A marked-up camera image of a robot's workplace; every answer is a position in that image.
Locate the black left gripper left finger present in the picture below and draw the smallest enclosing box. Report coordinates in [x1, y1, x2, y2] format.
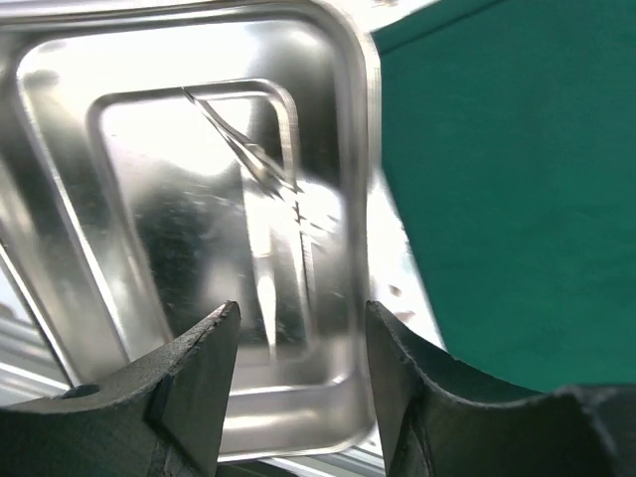
[1, 302, 240, 476]

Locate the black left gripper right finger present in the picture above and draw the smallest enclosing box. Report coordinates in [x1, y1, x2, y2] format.
[366, 301, 635, 476]

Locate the stainless steel tray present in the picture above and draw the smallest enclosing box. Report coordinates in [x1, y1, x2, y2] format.
[1, 1, 380, 461]

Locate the green surgical cloth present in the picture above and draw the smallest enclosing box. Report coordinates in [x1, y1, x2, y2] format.
[374, 1, 635, 391]

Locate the aluminium table frame rail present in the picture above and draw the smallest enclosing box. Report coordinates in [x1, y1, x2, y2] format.
[0, 247, 389, 477]

